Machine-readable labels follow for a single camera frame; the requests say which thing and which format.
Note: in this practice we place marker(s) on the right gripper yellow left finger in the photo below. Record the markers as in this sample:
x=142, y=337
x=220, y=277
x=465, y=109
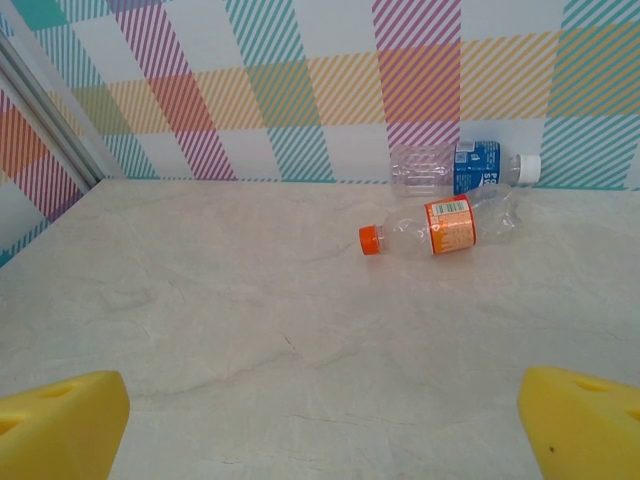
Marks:
x=60, y=430

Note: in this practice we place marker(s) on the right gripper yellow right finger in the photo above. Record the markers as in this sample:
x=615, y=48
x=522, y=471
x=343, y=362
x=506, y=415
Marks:
x=580, y=435

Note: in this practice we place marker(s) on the orange label bottle orange cap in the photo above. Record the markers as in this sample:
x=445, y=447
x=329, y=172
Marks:
x=450, y=227

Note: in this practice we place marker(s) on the blue label bottle white cap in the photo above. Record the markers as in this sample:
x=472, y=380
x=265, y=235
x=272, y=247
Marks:
x=477, y=160

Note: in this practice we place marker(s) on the aluminium frame post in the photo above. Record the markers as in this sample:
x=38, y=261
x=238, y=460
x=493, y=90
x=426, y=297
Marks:
x=50, y=114

